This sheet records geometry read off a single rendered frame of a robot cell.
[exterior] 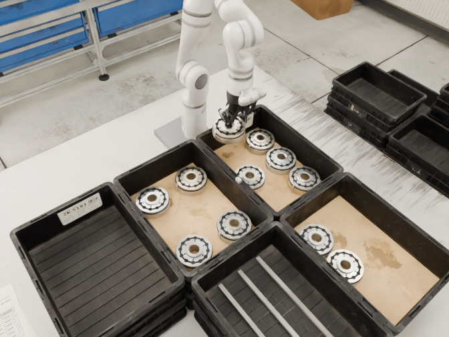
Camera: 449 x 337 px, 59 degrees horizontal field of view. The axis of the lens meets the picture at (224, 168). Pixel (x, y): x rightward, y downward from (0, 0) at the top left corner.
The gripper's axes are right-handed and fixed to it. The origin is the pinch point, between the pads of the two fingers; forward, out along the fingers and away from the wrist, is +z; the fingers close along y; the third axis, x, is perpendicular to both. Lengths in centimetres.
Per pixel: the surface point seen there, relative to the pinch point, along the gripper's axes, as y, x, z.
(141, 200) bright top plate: 36.0, 0.5, 12.7
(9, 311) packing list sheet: 82, 3, 28
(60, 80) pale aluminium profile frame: 18, -176, 87
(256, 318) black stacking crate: 28, 48, 16
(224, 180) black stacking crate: 12.0, 10.3, 9.4
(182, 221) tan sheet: 28.6, 12.3, 16.0
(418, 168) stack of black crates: -95, 26, 60
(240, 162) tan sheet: -0.5, 2.5, 16.5
